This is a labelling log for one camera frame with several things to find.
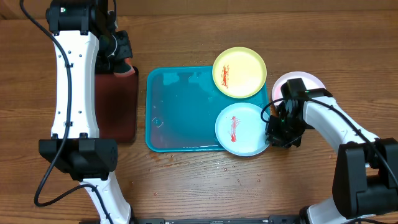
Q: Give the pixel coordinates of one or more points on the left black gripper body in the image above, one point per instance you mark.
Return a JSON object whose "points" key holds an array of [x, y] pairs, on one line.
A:
{"points": [[114, 49]]}

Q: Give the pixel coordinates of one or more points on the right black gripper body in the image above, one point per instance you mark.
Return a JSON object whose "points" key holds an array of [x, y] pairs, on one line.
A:
{"points": [[287, 130]]}

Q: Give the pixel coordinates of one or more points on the green and pink sponge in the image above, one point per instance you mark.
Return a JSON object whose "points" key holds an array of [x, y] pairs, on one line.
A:
{"points": [[124, 68]]}

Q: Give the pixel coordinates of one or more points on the light blue plate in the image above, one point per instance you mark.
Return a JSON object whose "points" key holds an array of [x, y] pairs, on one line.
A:
{"points": [[240, 129]]}

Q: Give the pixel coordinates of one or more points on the white plate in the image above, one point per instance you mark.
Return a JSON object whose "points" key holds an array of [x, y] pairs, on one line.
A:
{"points": [[310, 81]]}

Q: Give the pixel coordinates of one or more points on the yellow-green plate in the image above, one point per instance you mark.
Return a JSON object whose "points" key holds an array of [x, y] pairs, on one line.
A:
{"points": [[239, 72]]}

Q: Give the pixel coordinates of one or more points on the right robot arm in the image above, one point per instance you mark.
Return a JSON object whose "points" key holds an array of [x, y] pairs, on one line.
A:
{"points": [[365, 179]]}

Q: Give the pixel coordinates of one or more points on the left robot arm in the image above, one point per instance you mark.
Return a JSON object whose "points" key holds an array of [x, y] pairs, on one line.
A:
{"points": [[87, 40]]}

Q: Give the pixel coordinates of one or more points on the dark red tray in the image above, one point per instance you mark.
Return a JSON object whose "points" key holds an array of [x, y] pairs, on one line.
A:
{"points": [[116, 98]]}

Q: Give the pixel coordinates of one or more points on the teal plastic tray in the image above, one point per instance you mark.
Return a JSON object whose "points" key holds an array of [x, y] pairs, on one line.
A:
{"points": [[182, 105]]}

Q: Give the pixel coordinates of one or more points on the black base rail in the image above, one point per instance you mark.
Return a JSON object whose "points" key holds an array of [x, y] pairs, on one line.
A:
{"points": [[272, 219]]}

